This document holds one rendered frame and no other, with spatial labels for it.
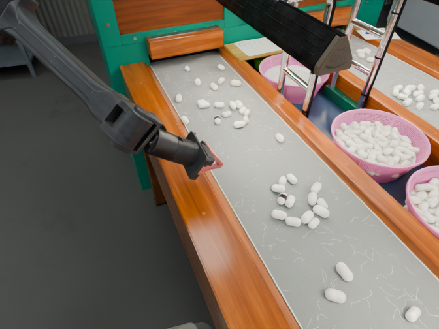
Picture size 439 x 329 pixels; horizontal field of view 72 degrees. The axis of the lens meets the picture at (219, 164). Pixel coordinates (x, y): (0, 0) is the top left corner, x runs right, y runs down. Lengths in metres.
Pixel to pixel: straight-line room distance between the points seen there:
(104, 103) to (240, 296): 0.43
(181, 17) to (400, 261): 1.08
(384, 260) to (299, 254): 0.17
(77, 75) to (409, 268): 0.75
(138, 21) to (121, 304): 1.14
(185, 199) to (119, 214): 1.03
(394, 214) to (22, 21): 0.87
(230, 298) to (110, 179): 1.43
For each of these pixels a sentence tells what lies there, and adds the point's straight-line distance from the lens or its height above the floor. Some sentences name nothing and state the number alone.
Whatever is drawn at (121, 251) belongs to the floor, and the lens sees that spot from 1.59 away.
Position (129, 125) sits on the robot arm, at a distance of 0.57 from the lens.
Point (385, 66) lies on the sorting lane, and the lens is 1.47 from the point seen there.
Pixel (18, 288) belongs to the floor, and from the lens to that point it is 1.69.
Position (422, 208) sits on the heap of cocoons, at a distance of 0.87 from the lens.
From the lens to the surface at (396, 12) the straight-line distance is 1.06.
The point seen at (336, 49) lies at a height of 1.09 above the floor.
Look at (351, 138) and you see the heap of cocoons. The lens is 1.00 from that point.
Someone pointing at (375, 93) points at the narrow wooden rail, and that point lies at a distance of 1.19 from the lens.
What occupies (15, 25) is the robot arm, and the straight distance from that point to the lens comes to 0.76.
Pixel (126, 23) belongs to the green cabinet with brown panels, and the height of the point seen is 0.91.
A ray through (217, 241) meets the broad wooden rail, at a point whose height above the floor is 0.77.
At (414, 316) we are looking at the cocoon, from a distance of 0.69.
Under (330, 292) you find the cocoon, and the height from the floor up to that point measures 0.76.
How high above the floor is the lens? 1.32
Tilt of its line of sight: 44 degrees down
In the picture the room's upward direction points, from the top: straight up
